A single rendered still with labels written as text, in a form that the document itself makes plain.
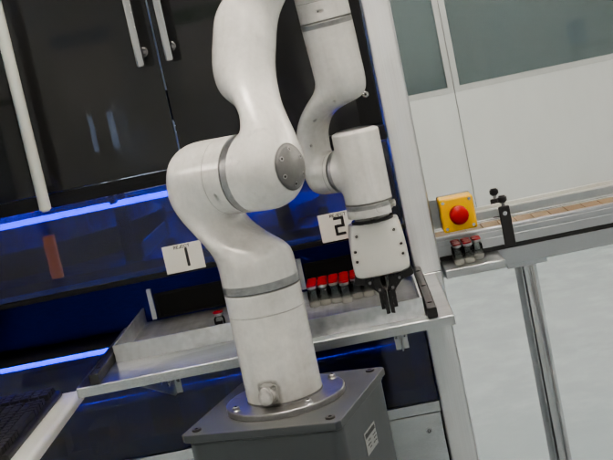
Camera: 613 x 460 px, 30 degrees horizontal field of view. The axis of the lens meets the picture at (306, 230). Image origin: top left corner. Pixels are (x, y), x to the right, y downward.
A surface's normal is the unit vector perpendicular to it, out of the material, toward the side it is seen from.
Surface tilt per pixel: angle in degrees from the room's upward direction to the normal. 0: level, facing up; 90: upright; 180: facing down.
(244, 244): 31
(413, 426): 90
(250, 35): 76
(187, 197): 95
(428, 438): 90
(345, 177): 90
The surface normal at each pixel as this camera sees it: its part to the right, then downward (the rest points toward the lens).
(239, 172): -0.54, 0.08
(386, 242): 0.04, 0.14
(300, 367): 0.62, -0.02
